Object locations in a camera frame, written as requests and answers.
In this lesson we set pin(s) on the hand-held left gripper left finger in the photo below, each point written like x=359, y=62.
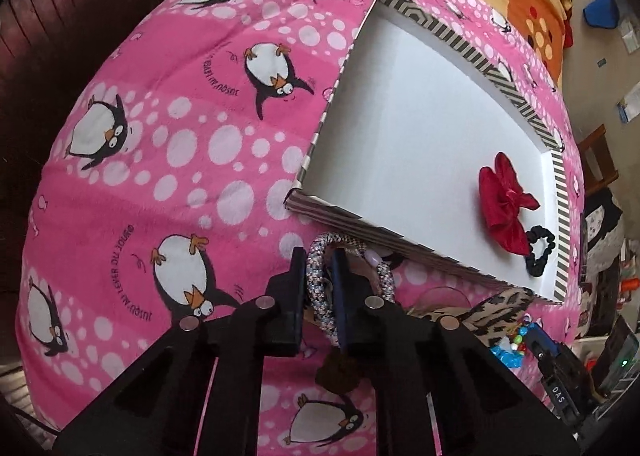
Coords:
x=295, y=296

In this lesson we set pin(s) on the leopard print scrunchie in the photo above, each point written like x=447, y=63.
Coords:
x=500, y=306

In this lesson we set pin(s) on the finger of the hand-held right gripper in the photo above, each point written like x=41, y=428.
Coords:
x=537, y=336

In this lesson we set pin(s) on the blue cloth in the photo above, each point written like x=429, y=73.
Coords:
x=602, y=9

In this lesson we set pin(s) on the red satin bow scrunchie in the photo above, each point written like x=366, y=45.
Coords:
x=500, y=196

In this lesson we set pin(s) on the wooden chair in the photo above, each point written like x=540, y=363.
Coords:
x=597, y=156

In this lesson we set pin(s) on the pink penguin blanket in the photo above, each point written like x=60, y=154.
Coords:
x=175, y=161

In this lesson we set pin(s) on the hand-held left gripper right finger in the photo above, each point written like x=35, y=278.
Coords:
x=342, y=296

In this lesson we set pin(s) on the white box with striped edge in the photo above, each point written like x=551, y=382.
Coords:
x=425, y=136

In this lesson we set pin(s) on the black and white garment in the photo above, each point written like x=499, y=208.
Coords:
x=602, y=221

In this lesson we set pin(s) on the black scrunchie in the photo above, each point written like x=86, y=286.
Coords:
x=542, y=236

